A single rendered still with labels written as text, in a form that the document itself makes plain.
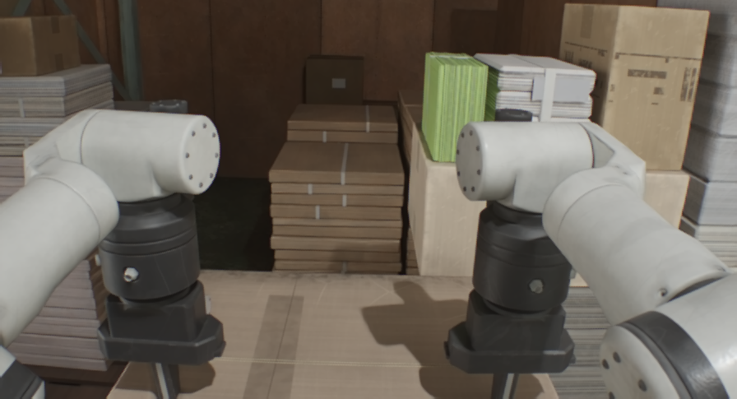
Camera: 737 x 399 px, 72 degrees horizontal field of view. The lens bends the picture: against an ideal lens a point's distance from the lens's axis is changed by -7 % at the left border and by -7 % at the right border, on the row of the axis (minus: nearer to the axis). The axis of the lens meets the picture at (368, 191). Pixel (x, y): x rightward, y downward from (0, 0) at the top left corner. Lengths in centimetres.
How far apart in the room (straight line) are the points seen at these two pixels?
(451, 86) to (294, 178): 130
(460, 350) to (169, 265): 27
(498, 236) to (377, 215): 164
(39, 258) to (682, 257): 37
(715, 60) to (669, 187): 22
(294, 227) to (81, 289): 83
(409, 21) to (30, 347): 350
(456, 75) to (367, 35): 375
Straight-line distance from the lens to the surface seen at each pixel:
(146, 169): 46
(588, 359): 107
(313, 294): 77
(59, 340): 242
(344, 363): 64
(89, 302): 227
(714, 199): 104
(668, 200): 99
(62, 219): 39
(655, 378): 24
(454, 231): 89
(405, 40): 459
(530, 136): 45
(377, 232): 213
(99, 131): 48
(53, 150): 46
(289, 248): 217
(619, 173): 41
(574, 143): 47
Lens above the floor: 148
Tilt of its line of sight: 19 degrees down
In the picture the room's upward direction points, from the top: 2 degrees clockwise
